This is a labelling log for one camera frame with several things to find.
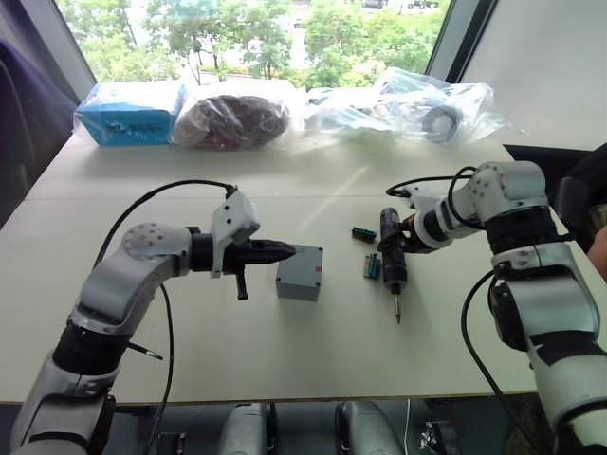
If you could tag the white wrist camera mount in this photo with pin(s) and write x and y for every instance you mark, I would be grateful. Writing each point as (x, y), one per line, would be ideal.
(232, 218)
(419, 196)

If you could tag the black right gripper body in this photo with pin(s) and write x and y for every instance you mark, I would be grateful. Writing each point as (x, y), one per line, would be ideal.
(412, 241)

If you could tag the grey plastic junction box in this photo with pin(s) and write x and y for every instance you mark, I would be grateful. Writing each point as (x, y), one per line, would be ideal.
(296, 290)

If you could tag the black and white tape roll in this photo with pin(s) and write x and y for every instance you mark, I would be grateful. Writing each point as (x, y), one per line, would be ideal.
(443, 124)

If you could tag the dark purple curtain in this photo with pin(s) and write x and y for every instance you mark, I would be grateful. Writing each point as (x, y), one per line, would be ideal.
(28, 123)

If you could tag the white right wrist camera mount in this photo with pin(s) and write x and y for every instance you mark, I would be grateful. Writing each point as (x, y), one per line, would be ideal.
(419, 196)

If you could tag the grey plastic box lid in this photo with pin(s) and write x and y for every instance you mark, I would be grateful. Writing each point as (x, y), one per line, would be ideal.
(303, 265)

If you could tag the clear plastic bag of tape rolls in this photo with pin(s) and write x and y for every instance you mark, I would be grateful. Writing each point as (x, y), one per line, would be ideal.
(379, 109)

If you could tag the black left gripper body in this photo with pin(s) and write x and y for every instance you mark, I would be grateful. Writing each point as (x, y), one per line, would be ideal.
(241, 277)

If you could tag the grey rounded shape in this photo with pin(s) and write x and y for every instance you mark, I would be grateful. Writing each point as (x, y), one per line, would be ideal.
(246, 431)
(367, 429)

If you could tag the blue cardboard box in plastic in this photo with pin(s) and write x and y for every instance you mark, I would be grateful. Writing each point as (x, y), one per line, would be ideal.
(128, 118)

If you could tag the black chair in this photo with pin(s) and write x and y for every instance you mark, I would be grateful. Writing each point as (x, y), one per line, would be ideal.
(581, 189)

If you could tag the black red electric screwdriver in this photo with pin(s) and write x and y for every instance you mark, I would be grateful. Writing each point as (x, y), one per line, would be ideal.
(394, 272)

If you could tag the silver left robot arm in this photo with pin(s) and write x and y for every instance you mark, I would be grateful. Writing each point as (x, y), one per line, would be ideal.
(133, 279)

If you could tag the plastic bag with dark red contents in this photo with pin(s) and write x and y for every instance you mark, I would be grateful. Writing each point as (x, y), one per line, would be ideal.
(232, 121)

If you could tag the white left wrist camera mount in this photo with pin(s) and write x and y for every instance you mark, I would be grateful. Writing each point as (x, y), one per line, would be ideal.
(232, 218)

